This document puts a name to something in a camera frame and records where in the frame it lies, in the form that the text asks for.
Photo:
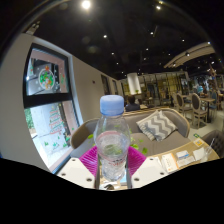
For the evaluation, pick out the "white and orange box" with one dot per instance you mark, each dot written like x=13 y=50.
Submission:
x=169 y=162

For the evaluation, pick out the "white paper napkin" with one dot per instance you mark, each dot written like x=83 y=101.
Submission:
x=199 y=153

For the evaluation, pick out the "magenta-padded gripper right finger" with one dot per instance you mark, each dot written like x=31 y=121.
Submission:
x=148 y=170

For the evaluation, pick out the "group of ceiling lights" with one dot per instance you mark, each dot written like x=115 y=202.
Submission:
x=86 y=4

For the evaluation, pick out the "grey tufted chair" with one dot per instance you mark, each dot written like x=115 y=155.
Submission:
x=215 y=141

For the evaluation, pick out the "group of dining chairs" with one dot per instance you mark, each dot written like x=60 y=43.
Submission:
x=196 y=106

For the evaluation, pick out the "small yellow card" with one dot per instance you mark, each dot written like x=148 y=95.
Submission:
x=199 y=142

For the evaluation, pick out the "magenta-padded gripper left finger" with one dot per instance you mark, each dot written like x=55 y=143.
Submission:
x=75 y=171

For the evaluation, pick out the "person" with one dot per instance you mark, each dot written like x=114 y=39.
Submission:
x=132 y=106

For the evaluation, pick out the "clear blue-capped water bottle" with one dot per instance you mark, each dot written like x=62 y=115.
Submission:
x=112 y=133

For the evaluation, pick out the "window with festive decals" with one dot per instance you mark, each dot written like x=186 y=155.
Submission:
x=50 y=120

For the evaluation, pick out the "grey white chevron cushion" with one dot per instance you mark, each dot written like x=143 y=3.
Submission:
x=156 y=126

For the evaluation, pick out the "white and blue leaflets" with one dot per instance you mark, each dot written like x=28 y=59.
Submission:
x=185 y=158

